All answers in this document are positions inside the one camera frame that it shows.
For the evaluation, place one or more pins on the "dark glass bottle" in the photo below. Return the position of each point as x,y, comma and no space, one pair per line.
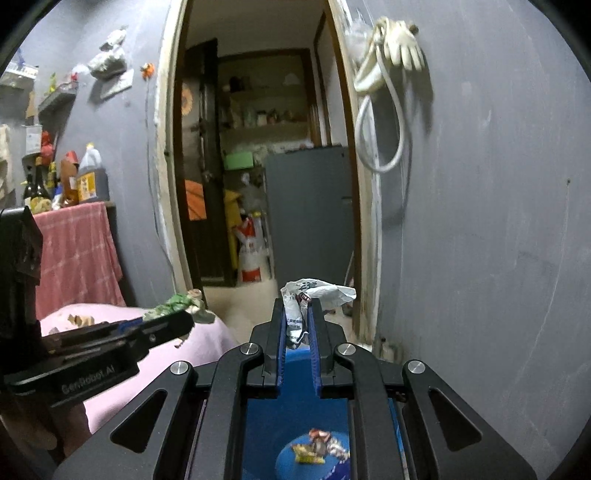
39,191

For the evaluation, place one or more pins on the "dark wooden door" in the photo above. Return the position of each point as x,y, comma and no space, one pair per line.
207,184

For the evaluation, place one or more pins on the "person's left hand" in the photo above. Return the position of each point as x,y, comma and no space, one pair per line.
51,429

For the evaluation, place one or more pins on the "white rubber glove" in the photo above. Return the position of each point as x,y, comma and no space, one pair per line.
406,44

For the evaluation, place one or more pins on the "green box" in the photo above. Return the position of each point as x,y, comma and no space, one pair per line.
239,160

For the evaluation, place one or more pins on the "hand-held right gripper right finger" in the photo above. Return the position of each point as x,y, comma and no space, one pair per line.
314,360

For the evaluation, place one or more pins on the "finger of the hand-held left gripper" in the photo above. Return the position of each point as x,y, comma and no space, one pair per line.
161,330
129,326

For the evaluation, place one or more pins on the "patterned wrapper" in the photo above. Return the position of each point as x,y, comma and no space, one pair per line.
339,448

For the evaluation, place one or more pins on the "pink checkered cloth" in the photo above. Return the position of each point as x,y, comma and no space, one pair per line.
78,258

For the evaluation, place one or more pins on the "wooden door frame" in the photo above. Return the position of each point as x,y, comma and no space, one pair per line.
168,138

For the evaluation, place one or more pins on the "large brown oil bottle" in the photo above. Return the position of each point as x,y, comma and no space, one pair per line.
92,180

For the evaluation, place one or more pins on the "blue bin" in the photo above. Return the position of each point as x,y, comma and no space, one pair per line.
295,410

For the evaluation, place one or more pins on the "brown paper scrap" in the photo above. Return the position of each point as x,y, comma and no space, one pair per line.
81,319

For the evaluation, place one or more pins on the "red torn carton piece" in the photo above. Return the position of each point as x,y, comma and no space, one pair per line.
319,438

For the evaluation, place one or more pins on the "orange wall flower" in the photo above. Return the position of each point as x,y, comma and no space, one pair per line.
147,70

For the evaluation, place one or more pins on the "hanging plastic bag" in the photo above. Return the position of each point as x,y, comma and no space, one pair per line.
108,62

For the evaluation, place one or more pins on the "green wrapper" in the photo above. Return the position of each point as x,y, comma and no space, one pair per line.
178,304

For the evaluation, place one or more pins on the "yellow red torn carton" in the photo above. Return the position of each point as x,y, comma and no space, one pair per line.
307,456

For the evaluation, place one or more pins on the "grey wall shelf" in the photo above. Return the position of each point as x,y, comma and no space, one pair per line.
55,101

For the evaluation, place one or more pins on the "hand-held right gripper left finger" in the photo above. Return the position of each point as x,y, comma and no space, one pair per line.
280,355

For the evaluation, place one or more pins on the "orange bottle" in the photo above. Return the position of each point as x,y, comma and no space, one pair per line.
69,180

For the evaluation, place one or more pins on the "red white sack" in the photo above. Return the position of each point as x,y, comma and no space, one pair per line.
251,254

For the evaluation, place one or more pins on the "white wrapper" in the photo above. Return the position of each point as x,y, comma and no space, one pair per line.
304,300

